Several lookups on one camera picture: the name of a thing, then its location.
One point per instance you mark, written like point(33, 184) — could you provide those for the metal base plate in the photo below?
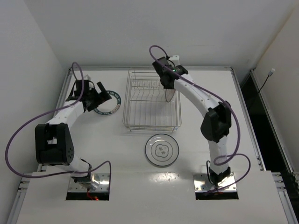
point(94, 182)
point(202, 184)

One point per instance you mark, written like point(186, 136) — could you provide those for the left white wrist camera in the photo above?
point(88, 77)

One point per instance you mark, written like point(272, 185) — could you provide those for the orange sunburst pattern plate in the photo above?
point(169, 94)

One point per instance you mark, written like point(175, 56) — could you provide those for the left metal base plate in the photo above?
point(94, 182)

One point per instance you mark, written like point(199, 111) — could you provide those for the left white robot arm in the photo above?
point(54, 145)

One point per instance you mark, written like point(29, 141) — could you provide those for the clear glass floral plate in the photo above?
point(161, 150)

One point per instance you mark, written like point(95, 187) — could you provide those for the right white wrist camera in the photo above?
point(174, 60)

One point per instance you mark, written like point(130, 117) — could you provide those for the black cable white connector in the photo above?
point(270, 73)

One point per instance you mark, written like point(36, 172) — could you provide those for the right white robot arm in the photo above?
point(216, 115)

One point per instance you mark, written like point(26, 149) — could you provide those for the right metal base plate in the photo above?
point(202, 184)

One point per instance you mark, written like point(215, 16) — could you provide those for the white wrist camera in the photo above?
point(88, 77)
point(174, 60)

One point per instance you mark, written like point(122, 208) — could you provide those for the silver wire dish rack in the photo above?
point(145, 108)

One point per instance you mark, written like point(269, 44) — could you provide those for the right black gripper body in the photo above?
point(168, 84)

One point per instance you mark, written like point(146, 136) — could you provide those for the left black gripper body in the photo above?
point(97, 100)

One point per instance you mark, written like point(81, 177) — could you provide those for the blue rimmed white plate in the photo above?
point(111, 106)

